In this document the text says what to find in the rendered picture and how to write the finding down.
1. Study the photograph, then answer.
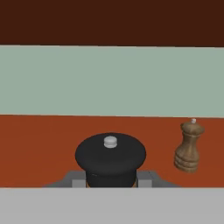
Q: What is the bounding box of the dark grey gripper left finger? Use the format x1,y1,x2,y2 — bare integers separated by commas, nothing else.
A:
43,171,88,188

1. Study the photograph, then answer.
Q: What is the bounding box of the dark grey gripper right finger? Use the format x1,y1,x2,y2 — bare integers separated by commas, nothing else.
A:
136,170,181,188

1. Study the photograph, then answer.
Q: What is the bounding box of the brown wooden pepper mill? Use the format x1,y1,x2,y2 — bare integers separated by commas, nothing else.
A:
173,117,206,174

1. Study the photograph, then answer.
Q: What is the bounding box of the dark brown wall cabinet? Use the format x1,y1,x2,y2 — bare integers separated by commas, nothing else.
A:
0,0,224,48

